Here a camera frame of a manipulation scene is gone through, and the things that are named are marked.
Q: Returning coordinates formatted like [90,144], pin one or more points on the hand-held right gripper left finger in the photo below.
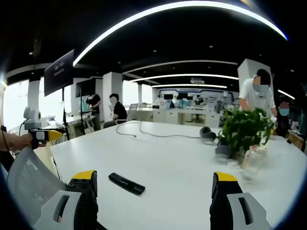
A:
[72,206]

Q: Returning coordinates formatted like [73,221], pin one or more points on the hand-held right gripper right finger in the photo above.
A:
[233,206]

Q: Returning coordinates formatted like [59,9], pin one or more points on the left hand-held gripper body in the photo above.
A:
[32,117]

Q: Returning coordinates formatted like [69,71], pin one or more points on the black remote control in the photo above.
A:
[126,184]

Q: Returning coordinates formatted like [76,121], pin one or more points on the person's left hand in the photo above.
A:
[21,141]

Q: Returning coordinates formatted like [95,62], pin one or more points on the black screen stand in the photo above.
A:
[66,117]

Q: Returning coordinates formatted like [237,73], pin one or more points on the white mesh laundry basket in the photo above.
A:
[31,182]

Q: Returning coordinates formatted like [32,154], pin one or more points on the dark display screen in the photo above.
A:
[58,73]

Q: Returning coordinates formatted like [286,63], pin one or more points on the grey plant pot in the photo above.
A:
[223,153]

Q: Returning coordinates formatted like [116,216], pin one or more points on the green potted plant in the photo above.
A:
[242,130]

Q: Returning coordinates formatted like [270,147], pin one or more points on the wooden crate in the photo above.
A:
[297,140]

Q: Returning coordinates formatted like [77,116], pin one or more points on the white display counter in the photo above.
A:
[187,116]

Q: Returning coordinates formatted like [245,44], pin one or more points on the curved ceiling light strip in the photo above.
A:
[153,12]

